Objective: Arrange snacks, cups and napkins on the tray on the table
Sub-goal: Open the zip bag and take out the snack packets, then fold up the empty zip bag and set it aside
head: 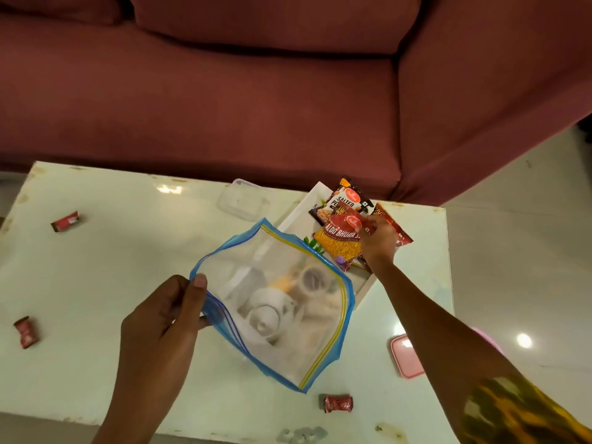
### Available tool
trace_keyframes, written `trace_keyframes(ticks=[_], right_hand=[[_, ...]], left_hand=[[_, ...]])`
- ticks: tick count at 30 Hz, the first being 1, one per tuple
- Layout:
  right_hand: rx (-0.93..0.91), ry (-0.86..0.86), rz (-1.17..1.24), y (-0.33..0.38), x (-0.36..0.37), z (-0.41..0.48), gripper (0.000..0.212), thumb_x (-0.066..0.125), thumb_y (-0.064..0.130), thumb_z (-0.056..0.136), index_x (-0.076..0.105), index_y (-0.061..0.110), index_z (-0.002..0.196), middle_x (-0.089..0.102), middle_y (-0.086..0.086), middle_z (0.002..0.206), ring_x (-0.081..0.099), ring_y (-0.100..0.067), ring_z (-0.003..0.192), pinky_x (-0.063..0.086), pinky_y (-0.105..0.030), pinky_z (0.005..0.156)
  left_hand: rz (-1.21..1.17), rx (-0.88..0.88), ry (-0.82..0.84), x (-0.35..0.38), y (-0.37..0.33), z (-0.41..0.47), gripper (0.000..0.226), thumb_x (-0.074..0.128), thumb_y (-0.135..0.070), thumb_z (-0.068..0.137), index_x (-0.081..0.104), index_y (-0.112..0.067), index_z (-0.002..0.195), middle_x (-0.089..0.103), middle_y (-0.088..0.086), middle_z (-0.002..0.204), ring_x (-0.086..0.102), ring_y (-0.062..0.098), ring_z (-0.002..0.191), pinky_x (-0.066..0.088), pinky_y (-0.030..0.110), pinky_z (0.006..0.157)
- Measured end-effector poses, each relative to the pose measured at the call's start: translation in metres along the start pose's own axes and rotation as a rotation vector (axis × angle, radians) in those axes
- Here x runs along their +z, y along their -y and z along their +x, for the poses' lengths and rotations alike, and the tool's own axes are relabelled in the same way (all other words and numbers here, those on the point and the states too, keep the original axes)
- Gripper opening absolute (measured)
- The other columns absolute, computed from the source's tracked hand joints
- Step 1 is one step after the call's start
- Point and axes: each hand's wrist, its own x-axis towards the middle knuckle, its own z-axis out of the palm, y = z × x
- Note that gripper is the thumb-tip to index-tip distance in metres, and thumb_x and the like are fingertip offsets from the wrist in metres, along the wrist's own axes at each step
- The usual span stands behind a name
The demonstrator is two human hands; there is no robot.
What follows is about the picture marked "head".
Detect person's left hand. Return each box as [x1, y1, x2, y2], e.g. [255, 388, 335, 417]
[117, 273, 212, 396]

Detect person's right hand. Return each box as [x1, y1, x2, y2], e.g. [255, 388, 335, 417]
[358, 214, 399, 273]

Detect red and yellow snack packet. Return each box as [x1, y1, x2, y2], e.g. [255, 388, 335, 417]
[313, 201, 376, 273]

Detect clear blue-edged zip bag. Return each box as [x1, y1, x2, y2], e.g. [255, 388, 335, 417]
[189, 218, 356, 394]

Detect person's right forearm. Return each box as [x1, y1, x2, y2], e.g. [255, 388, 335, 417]
[369, 265, 525, 444]

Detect person's left forearm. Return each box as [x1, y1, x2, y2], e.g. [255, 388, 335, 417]
[92, 387, 183, 444]

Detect dark red snack packet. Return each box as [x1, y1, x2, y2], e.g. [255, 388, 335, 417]
[357, 203, 414, 274]

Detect black peanut snack packet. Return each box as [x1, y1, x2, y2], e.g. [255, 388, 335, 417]
[308, 176, 376, 227]

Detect white teapot print tray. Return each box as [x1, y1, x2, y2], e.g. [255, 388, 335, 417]
[227, 181, 378, 361]

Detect clear plastic container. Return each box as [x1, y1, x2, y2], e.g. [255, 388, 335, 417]
[216, 179, 274, 222]

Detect pink container lid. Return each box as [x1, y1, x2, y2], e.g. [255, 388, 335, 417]
[389, 326, 504, 380]

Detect red candy wrapper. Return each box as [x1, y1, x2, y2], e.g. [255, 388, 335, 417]
[322, 395, 354, 414]
[50, 211, 80, 233]
[13, 316, 40, 350]

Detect maroon fabric sofa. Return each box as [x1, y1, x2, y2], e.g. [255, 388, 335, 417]
[0, 0, 592, 207]

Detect large maroon back cushion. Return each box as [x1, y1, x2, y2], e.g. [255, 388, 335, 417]
[128, 0, 422, 56]

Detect yellow patterned sleeve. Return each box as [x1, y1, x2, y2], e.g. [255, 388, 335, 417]
[462, 373, 592, 444]

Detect small maroon back cushion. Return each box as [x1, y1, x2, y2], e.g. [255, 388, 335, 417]
[0, 0, 124, 27]

